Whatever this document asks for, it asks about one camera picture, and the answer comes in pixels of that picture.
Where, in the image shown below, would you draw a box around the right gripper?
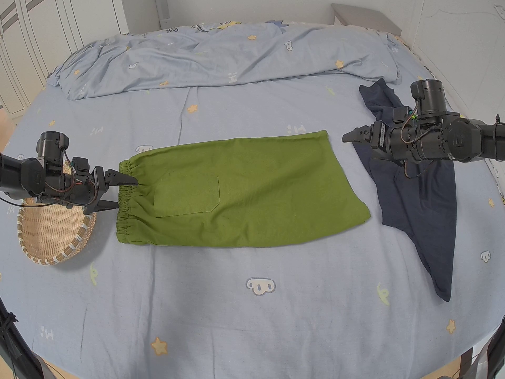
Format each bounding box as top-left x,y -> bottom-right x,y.
342,119 -> 413,161

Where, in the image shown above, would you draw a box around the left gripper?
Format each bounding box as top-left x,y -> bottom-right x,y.
69,167 -> 139,215

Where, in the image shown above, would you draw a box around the green shorts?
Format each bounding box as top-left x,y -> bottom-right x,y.
115,130 -> 371,248

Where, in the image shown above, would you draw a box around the round woven basket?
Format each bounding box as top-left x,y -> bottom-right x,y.
17,198 -> 97,266

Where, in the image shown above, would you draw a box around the dark blue garment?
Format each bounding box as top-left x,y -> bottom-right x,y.
358,78 -> 457,302

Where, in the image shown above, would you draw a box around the bed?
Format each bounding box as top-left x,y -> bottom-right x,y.
0,0 -> 505,379

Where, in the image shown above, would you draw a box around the grey bedside table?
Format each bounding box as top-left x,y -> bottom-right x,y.
331,3 -> 403,36

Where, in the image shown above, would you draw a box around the pale blue quilt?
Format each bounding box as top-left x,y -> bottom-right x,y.
47,21 -> 403,101

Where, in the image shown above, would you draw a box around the white wardrobe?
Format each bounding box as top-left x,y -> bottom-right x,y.
0,0 -> 131,124

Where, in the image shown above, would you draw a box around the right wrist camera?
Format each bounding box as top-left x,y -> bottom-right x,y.
392,106 -> 413,127

